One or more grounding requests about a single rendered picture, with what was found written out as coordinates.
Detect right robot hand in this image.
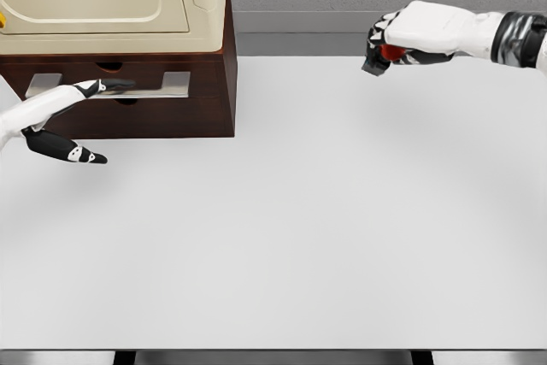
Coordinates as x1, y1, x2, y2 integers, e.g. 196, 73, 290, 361
366, 0, 466, 67

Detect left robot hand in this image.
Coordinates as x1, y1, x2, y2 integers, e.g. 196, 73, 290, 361
9, 78, 138, 166

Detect red and black switch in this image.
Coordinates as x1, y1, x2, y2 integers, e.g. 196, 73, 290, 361
361, 43, 407, 79

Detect brown drawer with metal handle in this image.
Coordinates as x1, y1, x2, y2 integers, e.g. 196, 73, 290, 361
0, 61, 226, 101

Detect brown wooden cabinet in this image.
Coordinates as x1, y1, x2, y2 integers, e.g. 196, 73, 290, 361
0, 0, 238, 140

